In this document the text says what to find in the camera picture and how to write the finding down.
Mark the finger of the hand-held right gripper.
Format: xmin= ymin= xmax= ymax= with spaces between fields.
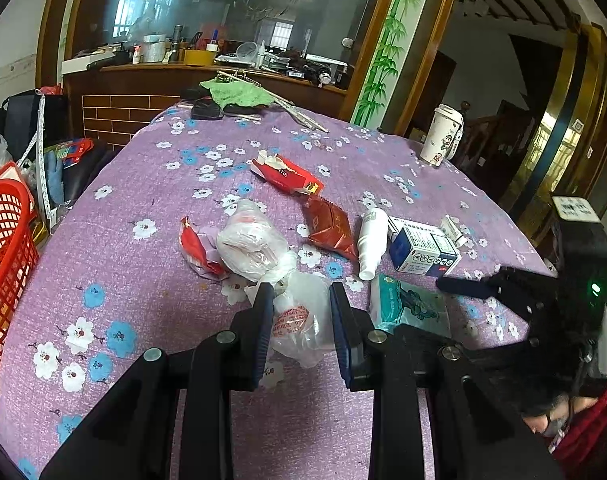
xmin=436 ymin=266 xmax=559 ymax=323

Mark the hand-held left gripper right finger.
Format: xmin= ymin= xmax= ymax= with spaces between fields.
xmin=329 ymin=281 xmax=567 ymax=480

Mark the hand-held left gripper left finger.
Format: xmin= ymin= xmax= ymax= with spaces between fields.
xmin=38 ymin=281 xmax=276 ymax=480

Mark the clear plastic bag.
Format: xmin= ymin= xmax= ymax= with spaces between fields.
xmin=270 ymin=270 xmax=339 ymax=368

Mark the blue white medicine box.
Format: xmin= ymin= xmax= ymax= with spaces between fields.
xmin=387 ymin=216 xmax=463 ymax=277

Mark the white plastic bottle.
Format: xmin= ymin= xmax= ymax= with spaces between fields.
xmin=357 ymin=207 xmax=390 ymax=281

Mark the red plastic basket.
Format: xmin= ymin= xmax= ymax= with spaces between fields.
xmin=0 ymin=170 xmax=40 ymax=371

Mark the person's right forearm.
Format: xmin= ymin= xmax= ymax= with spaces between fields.
xmin=553 ymin=365 xmax=607 ymax=471

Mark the person's right hand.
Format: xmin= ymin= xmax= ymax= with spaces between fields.
xmin=526 ymin=395 xmax=571 ymax=441

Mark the teal tissue packet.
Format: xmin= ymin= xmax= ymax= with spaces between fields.
xmin=369 ymin=274 xmax=451 ymax=338

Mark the white crumpled plastic bag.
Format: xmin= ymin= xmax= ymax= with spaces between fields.
xmin=216 ymin=199 xmax=296 ymax=283

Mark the dark red snack packet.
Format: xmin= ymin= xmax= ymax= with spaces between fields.
xmin=300 ymin=195 xmax=359 ymax=261

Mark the red crumpled wrapper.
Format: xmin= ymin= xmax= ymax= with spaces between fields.
xmin=180 ymin=216 xmax=229 ymax=278

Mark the purple floral tablecloth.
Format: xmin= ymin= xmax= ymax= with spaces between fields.
xmin=0 ymin=102 xmax=559 ymax=480

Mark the white lidded paper cup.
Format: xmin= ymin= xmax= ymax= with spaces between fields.
xmin=420 ymin=104 xmax=465 ymax=167

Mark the red cigarette pack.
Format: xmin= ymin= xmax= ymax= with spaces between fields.
xmin=250 ymin=150 xmax=325 ymax=196

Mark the black pouch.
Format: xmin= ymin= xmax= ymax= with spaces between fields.
xmin=190 ymin=99 xmax=225 ymax=121

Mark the bamboo painted pillar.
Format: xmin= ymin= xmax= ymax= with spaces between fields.
xmin=353 ymin=0 xmax=437 ymax=128

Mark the black leather chair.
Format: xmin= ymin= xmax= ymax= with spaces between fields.
xmin=63 ymin=140 xmax=119 ymax=201

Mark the green cloth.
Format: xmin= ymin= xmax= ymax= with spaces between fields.
xmin=199 ymin=77 xmax=274 ymax=110

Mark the blue cloth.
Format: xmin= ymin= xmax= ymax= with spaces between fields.
xmin=43 ymin=152 xmax=66 ymax=206

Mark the wooden brick-pattern counter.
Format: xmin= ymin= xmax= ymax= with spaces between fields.
xmin=63 ymin=62 xmax=351 ymax=151

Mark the red blue packet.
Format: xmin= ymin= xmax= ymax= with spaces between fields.
xmin=46 ymin=139 xmax=94 ymax=166

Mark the white measuring tape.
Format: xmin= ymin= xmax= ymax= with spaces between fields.
xmin=18 ymin=95 xmax=59 ymax=226

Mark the silver round tin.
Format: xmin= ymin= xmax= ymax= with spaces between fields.
xmin=140 ymin=35 xmax=171 ymax=63

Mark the dark fabric bag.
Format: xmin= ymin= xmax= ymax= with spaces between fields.
xmin=2 ymin=90 xmax=69 ymax=161

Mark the bead string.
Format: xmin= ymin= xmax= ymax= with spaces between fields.
xmin=216 ymin=71 xmax=261 ymax=86

